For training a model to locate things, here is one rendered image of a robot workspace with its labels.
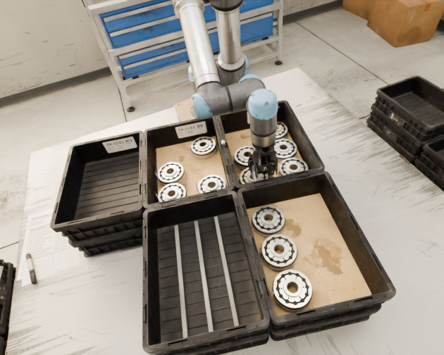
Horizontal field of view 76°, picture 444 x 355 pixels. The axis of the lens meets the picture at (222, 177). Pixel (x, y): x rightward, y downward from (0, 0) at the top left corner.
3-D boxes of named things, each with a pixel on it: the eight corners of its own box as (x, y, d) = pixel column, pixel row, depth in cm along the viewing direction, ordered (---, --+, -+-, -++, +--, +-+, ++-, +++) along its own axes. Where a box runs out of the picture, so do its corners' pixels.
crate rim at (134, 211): (72, 148, 116) (70, 144, 115) (144, 134, 117) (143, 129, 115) (52, 233, 91) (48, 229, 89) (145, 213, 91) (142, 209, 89)
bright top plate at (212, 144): (191, 139, 119) (190, 138, 119) (215, 136, 119) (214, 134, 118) (191, 156, 113) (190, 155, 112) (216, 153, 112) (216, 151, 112)
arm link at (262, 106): (272, 83, 77) (282, 101, 71) (271, 115, 85) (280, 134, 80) (244, 89, 77) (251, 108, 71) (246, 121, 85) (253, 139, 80)
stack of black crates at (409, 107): (356, 144, 202) (375, 89, 168) (392, 131, 206) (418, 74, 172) (398, 184, 176) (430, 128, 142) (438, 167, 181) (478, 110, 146)
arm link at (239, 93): (224, 77, 85) (232, 98, 78) (261, 68, 85) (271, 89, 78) (227, 99, 91) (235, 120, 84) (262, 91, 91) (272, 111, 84)
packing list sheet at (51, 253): (24, 218, 123) (23, 217, 123) (77, 198, 126) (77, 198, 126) (15, 289, 102) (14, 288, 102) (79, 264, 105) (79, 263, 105)
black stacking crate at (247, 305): (154, 228, 98) (144, 210, 90) (237, 210, 99) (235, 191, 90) (158, 361, 73) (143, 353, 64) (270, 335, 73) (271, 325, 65)
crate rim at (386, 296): (236, 194, 92) (235, 189, 90) (325, 174, 93) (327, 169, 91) (272, 327, 66) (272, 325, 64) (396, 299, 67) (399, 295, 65)
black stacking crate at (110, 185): (84, 165, 124) (71, 146, 115) (151, 151, 124) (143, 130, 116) (69, 246, 98) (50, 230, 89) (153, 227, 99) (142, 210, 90)
